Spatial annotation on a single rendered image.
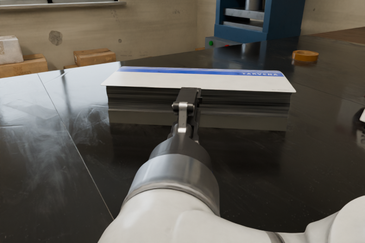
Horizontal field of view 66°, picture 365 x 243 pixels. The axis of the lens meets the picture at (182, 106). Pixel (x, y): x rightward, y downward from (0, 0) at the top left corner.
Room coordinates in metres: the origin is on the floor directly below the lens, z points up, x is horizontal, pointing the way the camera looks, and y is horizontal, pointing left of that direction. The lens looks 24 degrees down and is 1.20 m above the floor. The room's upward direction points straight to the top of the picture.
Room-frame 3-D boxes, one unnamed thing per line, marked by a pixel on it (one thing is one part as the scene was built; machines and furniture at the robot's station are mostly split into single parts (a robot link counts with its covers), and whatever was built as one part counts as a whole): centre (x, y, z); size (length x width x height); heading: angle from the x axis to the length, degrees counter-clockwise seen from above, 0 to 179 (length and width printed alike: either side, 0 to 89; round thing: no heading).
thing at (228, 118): (0.62, -0.03, 0.95); 0.40 x 0.13 x 0.10; 84
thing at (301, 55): (1.19, -0.53, 0.91); 0.10 x 0.10 x 0.02
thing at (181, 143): (0.28, 0.00, 1.00); 0.09 x 0.07 x 0.08; 174
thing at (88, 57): (3.09, 0.98, 0.42); 0.41 x 0.36 x 0.15; 122
